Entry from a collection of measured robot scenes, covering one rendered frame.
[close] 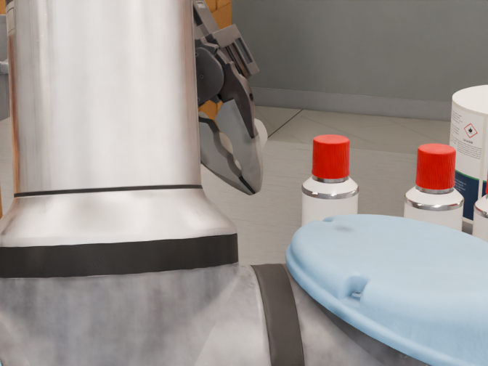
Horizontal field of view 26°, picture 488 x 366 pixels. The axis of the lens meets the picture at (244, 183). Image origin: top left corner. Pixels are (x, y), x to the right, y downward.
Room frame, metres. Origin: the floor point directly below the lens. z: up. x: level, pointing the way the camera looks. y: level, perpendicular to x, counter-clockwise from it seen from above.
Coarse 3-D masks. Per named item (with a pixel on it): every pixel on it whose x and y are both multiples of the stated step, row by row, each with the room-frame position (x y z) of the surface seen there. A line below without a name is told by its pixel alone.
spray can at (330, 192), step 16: (320, 144) 0.90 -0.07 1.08; (336, 144) 0.90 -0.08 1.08; (320, 160) 0.90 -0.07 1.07; (336, 160) 0.90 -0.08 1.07; (320, 176) 0.90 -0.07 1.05; (336, 176) 0.90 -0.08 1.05; (304, 192) 0.90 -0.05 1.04; (320, 192) 0.89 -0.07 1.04; (336, 192) 0.89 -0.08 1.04; (352, 192) 0.90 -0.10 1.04; (304, 208) 0.90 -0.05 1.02; (320, 208) 0.89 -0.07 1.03; (336, 208) 0.89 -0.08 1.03; (352, 208) 0.90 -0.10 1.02; (304, 224) 0.90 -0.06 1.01
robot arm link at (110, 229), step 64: (64, 0) 0.45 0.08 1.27; (128, 0) 0.45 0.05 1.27; (64, 64) 0.44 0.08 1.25; (128, 64) 0.44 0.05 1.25; (192, 64) 0.47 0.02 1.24; (64, 128) 0.43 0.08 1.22; (128, 128) 0.43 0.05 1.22; (192, 128) 0.46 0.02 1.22; (64, 192) 0.42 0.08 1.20; (128, 192) 0.42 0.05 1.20; (192, 192) 0.44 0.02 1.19; (0, 256) 0.41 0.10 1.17; (64, 256) 0.40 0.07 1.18; (128, 256) 0.40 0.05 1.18; (192, 256) 0.41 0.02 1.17; (0, 320) 0.40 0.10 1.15; (64, 320) 0.39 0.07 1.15; (128, 320) 0.39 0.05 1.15; (192, 320) 0.40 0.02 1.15; (256, 320) 0.41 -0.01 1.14
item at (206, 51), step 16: (192, 0) 1.01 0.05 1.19; (208, 16) 1.02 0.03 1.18; (208, 32) 1.00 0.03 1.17; (224, 32) 0.99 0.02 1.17; (208, 48) 0.95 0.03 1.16; (224, 48) 1.00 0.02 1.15; (208, 64) 0.94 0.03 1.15; (224, 64) 0.95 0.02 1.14; (240, 64) 1.01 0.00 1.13; (208, 80) 0.94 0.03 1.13; (208, 96) 0.94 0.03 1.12
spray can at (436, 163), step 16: (432, 144) 0.90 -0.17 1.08; (432, 160) 0.87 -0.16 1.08; (448, 160) 0.87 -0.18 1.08; (416, 176) 0.88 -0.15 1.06; (432, 176) 0.87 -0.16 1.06; (448, 176) 0.87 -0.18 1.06; (416, 192) 0.88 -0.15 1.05; (432, 192) 0.87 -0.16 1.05; (448, 192) 0.87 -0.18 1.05; (416, 208) 0.87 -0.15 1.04; (432, 208) 0.86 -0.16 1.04; (448, 208) 0.86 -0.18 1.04; (448, 224) 0.86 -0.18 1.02
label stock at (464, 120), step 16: (464, 96) 1.34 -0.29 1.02; (480, 96) 1.34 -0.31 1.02; (464, 112) 1.28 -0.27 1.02; (480, 112) 1.26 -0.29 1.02; (464, 128) 1.28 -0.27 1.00; (480, 128) 1.25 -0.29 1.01; (464, 144) 1.27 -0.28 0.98; (480, 144) 1.25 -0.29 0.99; (464, 160) 1.27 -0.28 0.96; (480, 160) 1.25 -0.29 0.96; (464, 176) 1.27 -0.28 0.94; (480, 176) 1.25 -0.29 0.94; (464, 192) 1.27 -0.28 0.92; (480, 192) 1.25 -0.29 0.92; (464, 208) 1.27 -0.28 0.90
